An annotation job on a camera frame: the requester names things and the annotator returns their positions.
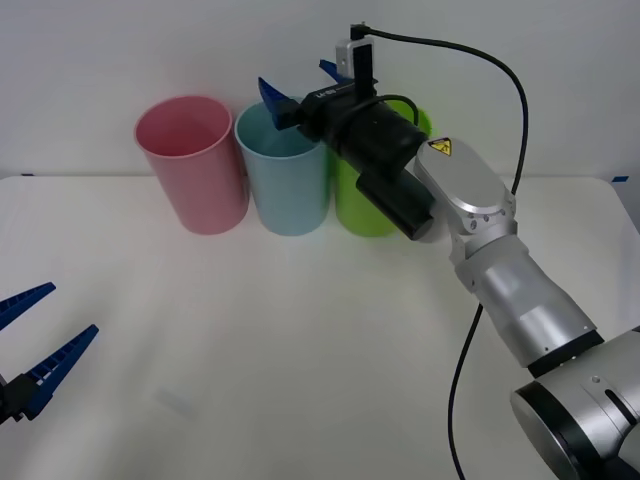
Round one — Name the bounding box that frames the pink plastic bin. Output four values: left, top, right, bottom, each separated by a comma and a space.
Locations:
133, 95, 250, 237

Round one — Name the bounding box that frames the green plastic bin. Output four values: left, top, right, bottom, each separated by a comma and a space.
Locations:
332, 95, 432, 239

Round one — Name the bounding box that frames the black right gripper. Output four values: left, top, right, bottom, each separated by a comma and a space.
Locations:
256, 58, 382, 151

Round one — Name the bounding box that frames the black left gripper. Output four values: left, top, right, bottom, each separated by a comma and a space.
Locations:
0, 281, 100, 426

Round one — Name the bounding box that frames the pale blue plastic bin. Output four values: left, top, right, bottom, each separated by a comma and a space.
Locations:
233, 96, 333, 238

